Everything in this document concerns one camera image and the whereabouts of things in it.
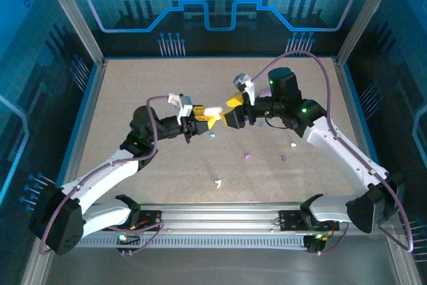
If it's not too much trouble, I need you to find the white earbud charging case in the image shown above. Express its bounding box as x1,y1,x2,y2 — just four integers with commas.
203,106,224,121

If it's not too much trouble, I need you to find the blue table edge strip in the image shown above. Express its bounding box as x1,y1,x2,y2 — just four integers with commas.
342,61,394,208
55,63,100,188

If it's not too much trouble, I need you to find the black base connector block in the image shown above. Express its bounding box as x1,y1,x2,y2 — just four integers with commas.
115,234,141,256
304,233,327,255

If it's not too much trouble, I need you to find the grey metal floor plate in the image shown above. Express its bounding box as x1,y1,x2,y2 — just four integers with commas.
43,246,404,285

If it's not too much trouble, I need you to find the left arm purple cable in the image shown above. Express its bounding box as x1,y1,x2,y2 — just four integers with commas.
39,95,171,256

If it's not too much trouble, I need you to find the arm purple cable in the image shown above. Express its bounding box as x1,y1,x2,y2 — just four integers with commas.
252,50,414,256
39,95,171,256

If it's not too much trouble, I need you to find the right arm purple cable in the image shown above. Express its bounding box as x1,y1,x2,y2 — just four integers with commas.
252,50,414,256

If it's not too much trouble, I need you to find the aluminium table side rail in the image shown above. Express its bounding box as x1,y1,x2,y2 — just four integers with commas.
19,59,108,285
333,57,424,285

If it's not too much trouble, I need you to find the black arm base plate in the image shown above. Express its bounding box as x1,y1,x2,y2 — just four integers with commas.
278,210,313,232
133,210,164,232

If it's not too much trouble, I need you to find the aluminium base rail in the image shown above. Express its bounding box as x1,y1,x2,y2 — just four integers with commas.
79,202,401,235

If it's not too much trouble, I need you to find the slotted grey cable duct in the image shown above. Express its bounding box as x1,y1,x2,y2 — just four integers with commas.
76,234,311,250

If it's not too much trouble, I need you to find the aluminium frame post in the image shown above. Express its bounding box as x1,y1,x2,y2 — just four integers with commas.
35,0,108,66
335,0,403,65

